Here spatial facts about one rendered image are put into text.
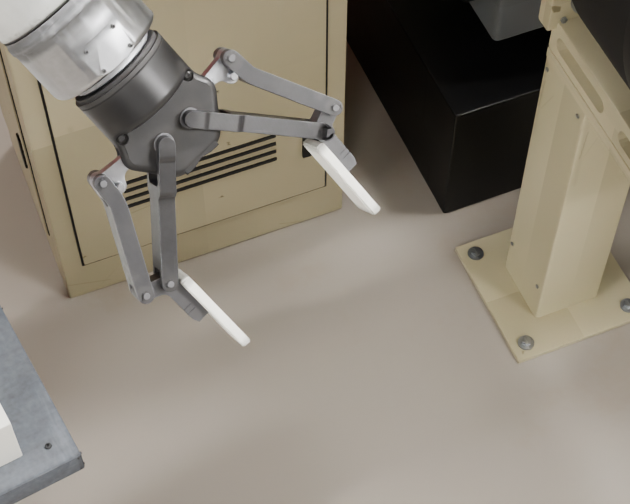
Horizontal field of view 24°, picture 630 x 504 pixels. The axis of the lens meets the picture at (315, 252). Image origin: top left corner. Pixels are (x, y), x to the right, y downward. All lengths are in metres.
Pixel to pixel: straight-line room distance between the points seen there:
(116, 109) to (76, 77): 0.04
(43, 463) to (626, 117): 0.85
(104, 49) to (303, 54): 1.47
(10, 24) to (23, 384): 1.00
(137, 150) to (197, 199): 1.60
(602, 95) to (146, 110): 1.02
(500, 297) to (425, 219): 0.23
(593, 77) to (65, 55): 1.07
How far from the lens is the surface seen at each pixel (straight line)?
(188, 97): 1.01
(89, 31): 0.96
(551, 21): 1.97
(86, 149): 2.41
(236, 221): 2.71
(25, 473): 1.85
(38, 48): 0.97
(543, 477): 2.56
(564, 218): 2.44
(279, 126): 1.04
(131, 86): 0.98
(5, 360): 1.93
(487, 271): 2.74
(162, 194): 1.01
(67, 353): 2.68
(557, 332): 2.69
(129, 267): 1.02
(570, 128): 2.29
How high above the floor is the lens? 2.29
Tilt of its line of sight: 56 degrees down
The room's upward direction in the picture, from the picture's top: straight up
